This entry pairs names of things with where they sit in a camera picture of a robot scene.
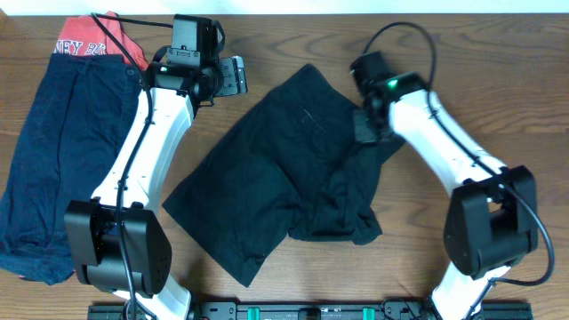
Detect navy blue shorts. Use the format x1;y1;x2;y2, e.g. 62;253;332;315
1;53;140;284

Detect black shorts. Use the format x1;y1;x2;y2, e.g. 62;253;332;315
164;64;403;286

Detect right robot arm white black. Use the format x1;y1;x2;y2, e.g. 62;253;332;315
350;52;538;319

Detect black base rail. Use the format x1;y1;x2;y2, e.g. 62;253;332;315
87;300;533;320

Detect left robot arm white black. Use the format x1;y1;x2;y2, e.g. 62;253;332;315
64;14;247;319

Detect red printed t-shirt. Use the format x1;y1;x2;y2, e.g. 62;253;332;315
53;15;148;70

